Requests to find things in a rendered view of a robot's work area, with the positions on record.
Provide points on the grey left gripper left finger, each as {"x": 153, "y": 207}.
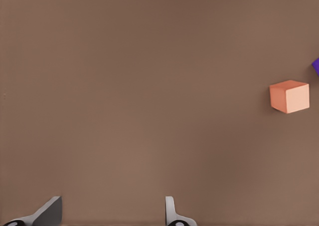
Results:
{"x": 47, "y": 213}

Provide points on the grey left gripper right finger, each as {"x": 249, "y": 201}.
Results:
{"x": 172, "y": 213}

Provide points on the red wooden cube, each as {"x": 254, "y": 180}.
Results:
{"x": 289, "y": 97}

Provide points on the blue wooden cube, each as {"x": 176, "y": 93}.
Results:
{"x": 316, "y": 66}

